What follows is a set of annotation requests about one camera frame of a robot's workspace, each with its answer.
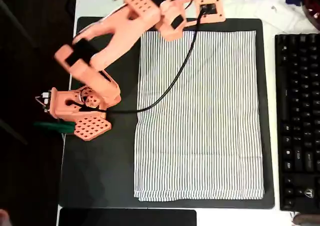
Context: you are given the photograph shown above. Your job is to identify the striped white cloth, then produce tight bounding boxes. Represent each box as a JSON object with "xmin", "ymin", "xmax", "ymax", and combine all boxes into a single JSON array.
[{"xmin": 133, "ymin": 30, "xmax": 265, "ymax": 202}]

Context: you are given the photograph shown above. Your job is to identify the person's hand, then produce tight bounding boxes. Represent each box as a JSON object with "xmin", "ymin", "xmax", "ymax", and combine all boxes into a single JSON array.
[{"xmin": 0, "ymin": 209, "xmax": 12, "ymax": 226}]

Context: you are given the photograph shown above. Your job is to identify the dark red round basket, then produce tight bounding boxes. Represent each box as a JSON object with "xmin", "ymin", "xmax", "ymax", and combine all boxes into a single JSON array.
[{"xmin": 301, "ymin": 0, "xmax": 320, "ymax": 32}]

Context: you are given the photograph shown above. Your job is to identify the robot controller circuit board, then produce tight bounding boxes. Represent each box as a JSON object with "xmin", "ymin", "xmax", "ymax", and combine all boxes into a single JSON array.
[{"xmin": 34, "ymin": 90, "xmax": 52, "ymax": 113}]

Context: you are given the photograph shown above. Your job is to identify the grey metal chair leg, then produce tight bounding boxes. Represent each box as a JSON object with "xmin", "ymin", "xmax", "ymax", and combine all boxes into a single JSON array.
[
  {"xmin": 0, "ymin": 118, "xmax": 29, "ymax": 145},
  {"xmin": 0, "ymin": 0, "xmax": 38, "ymax": 49}
]

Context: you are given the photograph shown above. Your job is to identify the black mechanical keyboard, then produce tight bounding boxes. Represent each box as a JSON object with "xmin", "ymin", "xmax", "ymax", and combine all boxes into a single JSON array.
[{"xmin": 274, "ymin": 33, "xmax": 320, "ymax": 211}]

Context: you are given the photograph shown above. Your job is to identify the green table clamp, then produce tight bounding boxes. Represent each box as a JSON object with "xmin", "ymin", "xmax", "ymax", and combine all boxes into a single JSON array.
[{"xmin": 33, "ymin": 121, "xmax": 76, "ymax": 135}]

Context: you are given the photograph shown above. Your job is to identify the black desk mat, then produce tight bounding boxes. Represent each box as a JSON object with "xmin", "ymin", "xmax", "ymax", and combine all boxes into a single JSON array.
[{"xmin": 57, "ymin": 16, "xmax": 275, "ymax": 209}]

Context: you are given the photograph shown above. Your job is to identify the black flat tablet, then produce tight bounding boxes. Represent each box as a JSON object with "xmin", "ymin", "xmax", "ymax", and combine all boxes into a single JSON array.
[{"xmin": 58, "ymin": 209, "xmax": 198, "ymax": 226}]

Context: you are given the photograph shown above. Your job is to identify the brown rounded object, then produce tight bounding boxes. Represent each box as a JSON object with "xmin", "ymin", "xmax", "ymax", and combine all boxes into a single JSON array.
[{"xmin": 292, "ymin": 212, "xmax": 320, "ymax": 226}]

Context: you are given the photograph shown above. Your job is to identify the orange camera mount plate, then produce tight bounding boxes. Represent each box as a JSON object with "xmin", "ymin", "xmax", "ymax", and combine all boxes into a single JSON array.
[{"xmin": 193, "ymin": 0, "xmax": 227, "ymax": 23}]

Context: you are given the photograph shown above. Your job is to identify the black camera cable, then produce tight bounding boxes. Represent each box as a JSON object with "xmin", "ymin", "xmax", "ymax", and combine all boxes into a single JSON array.
[{"xmin": 67, "ymin": 3, "xmax": 213, "ymax": 114}]

